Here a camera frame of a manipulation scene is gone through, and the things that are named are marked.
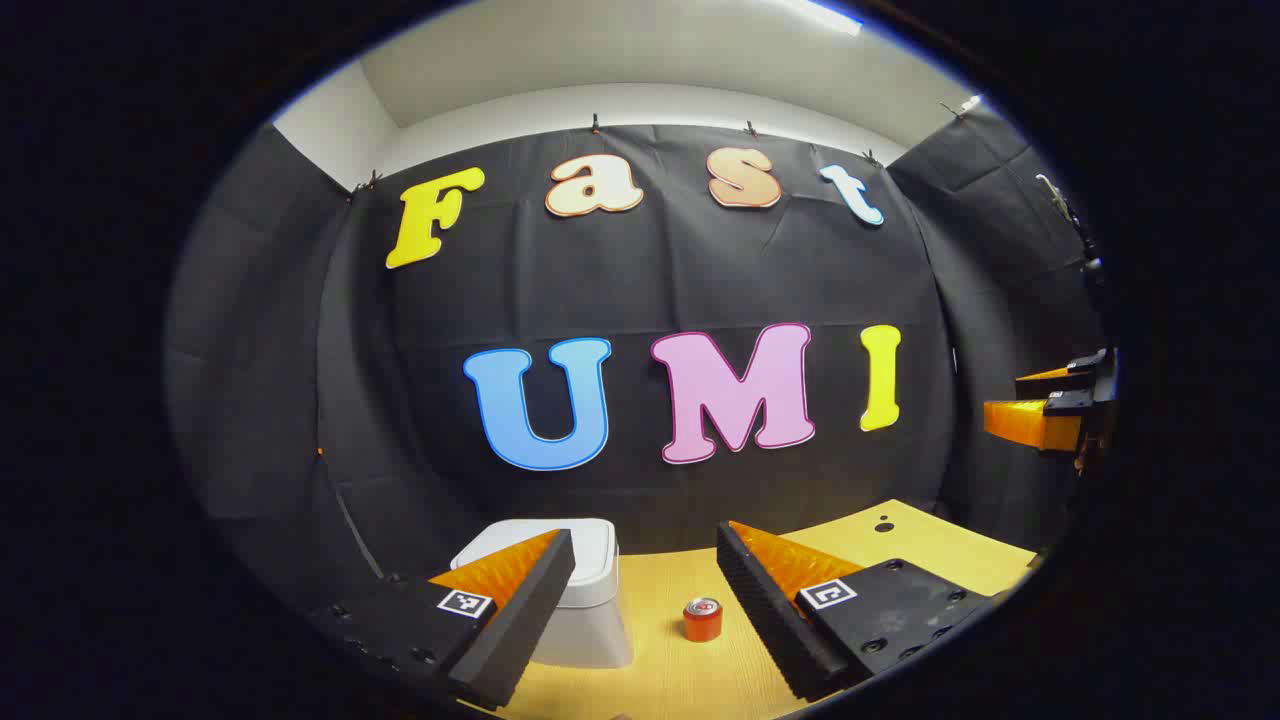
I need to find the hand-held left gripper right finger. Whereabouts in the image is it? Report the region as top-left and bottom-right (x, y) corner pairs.
(716, 520), (1001, 703)

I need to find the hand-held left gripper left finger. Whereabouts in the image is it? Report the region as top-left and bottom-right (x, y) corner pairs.
(305, 528), (578, 711)

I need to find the white desktop garbage bin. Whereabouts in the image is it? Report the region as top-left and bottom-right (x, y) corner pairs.
(450, 518), (634, 669)

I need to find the black backdrop cloth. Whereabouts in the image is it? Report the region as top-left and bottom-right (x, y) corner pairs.
(165, 110), (1111, 621)

